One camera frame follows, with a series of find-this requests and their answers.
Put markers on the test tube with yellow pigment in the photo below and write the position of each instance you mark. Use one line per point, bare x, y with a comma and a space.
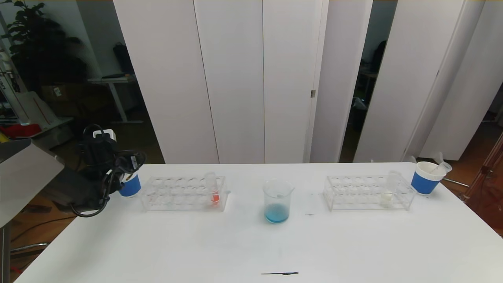
386, 198

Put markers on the chrome floor leg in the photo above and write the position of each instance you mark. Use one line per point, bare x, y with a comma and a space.
455, 183

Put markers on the white partition panel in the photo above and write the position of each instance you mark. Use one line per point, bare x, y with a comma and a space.
479, 59
412, 39
338, 59

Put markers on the cardboard box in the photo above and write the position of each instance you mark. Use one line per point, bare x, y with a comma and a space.
59, 93

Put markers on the white leaning board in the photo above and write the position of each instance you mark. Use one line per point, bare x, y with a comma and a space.
33, 109

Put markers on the clear acrylic test tube rack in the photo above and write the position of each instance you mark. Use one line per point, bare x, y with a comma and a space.
361, 194
188, 194

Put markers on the clear glass beaker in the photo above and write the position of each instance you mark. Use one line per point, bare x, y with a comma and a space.
277, 214

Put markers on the grey metal bar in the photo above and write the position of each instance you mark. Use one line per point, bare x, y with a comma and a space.
31, 247

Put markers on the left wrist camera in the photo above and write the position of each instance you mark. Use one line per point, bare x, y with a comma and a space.
104, 134

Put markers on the white three-panel folding screen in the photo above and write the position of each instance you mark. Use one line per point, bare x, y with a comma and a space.
232, 78

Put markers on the test tube with red pigment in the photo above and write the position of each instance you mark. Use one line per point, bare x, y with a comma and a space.
215, 196
442, 168

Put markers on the black backpack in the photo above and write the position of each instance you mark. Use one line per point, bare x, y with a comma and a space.
123, 59

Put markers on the white partition foot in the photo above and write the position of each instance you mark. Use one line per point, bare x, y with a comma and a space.
438, 157

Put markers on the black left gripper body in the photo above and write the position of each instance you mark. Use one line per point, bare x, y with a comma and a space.
134, 161

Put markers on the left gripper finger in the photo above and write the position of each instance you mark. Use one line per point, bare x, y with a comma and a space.
128, 177

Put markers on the white paper cup blue sleeve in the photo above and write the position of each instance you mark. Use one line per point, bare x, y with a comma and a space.
424, 184
130, 188

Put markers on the white standing desk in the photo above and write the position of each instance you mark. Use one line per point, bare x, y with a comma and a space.
114, 80

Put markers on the brown wooden stand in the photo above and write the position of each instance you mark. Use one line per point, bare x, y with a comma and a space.
487, 188

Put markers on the white equipment base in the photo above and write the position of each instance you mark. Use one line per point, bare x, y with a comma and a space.
55, 133

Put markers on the dark green potted plant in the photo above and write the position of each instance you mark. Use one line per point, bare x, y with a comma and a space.
39, 43

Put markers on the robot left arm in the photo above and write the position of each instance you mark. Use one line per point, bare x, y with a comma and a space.
23, 177

